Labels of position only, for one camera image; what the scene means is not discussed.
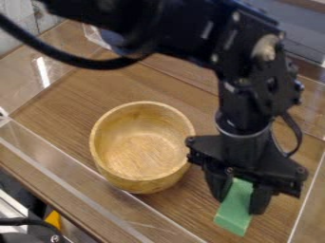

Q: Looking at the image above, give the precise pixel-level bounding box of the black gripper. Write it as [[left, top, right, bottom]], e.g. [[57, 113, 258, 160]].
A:
[[186, 122, 309, 215]]

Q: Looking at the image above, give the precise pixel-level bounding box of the green rectangular block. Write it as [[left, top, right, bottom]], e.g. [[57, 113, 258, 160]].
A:
[[212, 178, 252, 236]]

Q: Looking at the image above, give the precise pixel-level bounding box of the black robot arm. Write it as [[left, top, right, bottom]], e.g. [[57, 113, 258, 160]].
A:
[[0, 0, 309, 215]]

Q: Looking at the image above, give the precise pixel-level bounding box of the brown wooden bowl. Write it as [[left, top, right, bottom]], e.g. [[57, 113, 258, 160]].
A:
[[88, 101, 195, 195]]

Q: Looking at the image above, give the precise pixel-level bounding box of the clear acrylic front wall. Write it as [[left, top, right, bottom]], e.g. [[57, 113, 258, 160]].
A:
[[0, 108, 204, 243]]

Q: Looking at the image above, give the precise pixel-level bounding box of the black cable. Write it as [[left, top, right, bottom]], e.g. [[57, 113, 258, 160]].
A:
[[0, 216, 62, 243]]

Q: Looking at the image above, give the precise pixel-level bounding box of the clear acrylic corner bracket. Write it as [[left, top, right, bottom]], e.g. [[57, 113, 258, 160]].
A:
[[83, 24, 112, 50]]

